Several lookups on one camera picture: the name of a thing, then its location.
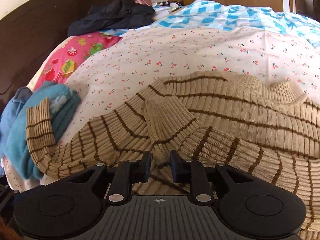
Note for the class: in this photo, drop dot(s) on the dark navy clothes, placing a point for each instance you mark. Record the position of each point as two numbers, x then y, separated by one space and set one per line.
120 15

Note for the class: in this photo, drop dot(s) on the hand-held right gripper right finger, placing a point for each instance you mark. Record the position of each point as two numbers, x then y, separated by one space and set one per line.
175 168

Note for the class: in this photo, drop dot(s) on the white cherry-print bed sheet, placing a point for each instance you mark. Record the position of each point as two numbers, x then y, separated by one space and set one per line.
175 55

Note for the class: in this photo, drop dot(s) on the beige brown-striped knit sweater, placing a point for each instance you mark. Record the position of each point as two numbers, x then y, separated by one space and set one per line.
225 110

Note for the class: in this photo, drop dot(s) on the pink strawberry-print pillow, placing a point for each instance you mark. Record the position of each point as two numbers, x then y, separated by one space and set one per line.
75 55

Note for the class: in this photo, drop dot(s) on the teal folded towel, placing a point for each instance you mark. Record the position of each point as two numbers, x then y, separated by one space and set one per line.
50 97

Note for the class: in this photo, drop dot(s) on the light blue garment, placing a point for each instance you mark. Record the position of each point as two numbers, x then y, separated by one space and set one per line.
12 115

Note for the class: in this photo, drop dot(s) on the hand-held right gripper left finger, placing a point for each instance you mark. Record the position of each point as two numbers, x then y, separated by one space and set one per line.
147 168

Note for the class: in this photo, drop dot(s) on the dark shelf unit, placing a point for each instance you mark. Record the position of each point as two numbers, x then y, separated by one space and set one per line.
305 2

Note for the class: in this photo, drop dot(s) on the blue white checkered quilt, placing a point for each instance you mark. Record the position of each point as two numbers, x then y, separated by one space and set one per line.
212 15

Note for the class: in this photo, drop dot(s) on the dark brown wooden headboard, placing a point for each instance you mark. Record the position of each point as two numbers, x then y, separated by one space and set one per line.
37 30

